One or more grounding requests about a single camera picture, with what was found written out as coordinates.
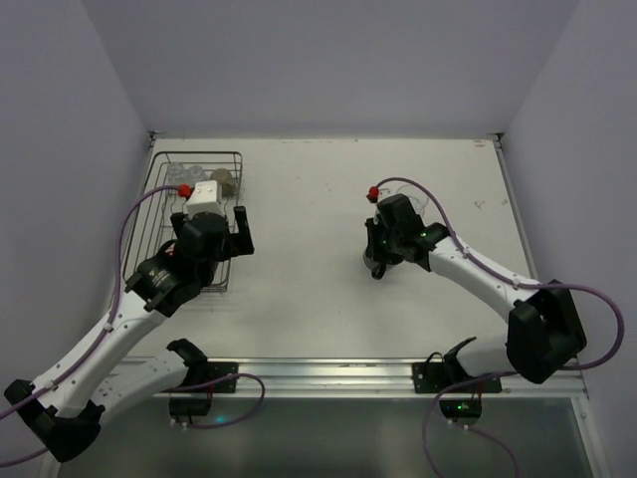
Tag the clear faceted glass cup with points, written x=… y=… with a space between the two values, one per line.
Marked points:
x=195 y=174
x=417 y=198
x=175 y=173

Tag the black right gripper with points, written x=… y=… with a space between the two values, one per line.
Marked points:
x=374 y=249

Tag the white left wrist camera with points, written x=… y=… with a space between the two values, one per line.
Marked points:
x=205 y=198

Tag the black controller box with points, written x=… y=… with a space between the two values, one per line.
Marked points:
x=462 y=411
x=188 y=408

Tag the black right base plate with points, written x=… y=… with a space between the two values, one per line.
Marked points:
x=432 y=377

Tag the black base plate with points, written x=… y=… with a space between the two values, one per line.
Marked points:
x=214 y=371
x=432 y=377

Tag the black wire dish rack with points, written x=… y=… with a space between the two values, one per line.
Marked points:
x=150 y=227

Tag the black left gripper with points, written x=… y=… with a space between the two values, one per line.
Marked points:
x=231 y=244

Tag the olive green ceramic mug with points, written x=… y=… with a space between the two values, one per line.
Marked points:
x=225 y=180

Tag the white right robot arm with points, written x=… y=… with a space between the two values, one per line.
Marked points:
x=332 y=280

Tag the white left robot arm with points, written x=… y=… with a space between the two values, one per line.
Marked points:
x=67 y=406

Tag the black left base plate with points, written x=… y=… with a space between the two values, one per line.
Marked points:
x=214 y=371

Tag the black left controller box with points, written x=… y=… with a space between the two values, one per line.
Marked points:
x=188 y=408

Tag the aluminium mounting rail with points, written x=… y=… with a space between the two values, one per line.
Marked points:
x=360 y=378

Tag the black right controller box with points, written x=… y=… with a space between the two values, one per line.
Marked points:
x=462 y=411

